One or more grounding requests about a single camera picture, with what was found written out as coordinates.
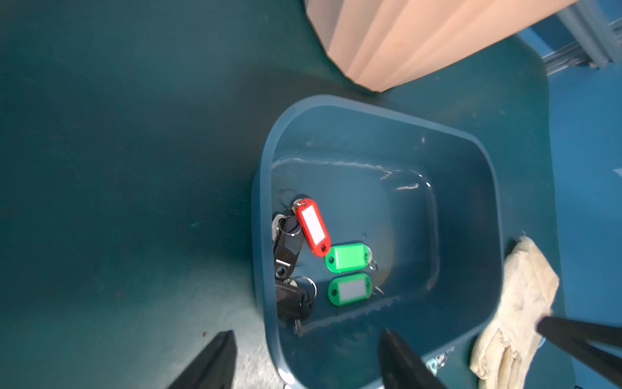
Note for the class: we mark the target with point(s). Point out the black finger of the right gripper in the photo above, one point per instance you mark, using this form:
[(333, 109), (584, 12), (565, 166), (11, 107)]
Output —
[(576, 338)]

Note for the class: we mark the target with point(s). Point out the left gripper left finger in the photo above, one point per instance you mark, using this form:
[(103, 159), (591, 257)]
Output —
[(214, 367)]

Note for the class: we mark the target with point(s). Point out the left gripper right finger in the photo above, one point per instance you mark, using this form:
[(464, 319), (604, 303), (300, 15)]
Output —
[(401, 367)]

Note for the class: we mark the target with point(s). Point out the light blue tag key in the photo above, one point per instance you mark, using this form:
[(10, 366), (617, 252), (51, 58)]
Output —
[(435, 364)]

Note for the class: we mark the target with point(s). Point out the beige work glove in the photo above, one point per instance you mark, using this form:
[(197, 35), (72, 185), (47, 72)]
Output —
[(501, 356)]

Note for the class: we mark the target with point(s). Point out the green tag key lower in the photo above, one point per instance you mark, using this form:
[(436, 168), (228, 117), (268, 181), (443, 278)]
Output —
[(349, 289)]

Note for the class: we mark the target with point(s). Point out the green tag key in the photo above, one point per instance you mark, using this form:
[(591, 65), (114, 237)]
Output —
[(349, 258), (349, 289)]

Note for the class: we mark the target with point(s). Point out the green tag key upper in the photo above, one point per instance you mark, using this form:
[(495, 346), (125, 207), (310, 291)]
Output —
[(349, 258)]

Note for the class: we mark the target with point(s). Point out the pink flower pot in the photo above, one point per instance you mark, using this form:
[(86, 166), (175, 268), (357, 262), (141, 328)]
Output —
[(380, 45)]

